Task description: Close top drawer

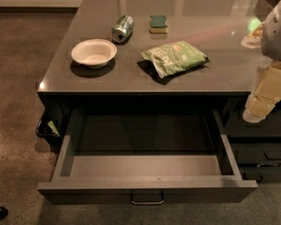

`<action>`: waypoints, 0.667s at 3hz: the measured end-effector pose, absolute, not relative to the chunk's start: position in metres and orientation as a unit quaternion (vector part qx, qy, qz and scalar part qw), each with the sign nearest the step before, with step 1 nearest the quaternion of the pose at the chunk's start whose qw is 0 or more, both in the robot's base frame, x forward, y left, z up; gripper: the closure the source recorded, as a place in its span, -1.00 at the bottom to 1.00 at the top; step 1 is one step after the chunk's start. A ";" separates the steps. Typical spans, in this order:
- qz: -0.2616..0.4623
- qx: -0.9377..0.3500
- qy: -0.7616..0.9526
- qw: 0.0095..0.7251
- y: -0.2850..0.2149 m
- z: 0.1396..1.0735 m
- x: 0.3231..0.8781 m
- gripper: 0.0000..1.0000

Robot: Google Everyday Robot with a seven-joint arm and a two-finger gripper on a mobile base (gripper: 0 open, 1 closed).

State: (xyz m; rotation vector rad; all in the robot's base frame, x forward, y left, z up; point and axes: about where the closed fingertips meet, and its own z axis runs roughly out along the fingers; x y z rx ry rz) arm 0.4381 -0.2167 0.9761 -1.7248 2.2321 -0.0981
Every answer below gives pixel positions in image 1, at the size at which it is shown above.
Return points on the dark grey drawer cabinet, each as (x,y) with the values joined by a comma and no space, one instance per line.
(172,124)

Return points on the black bin beside cabinet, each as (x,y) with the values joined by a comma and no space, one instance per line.
(47,130)

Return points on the green chip bag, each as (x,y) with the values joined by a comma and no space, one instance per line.
(173,58)

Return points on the green yellow sponge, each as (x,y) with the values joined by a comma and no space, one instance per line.
(158,24)

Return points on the green soda can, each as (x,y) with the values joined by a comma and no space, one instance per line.
(122,29)

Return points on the dark grey top drawer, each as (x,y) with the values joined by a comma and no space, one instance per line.
(81,176)

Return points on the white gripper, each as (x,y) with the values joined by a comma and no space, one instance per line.
(277,37)

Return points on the silver drawer handle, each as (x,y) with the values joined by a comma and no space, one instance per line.
(155,198)

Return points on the white paper bowl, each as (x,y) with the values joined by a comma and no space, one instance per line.
(94,53)

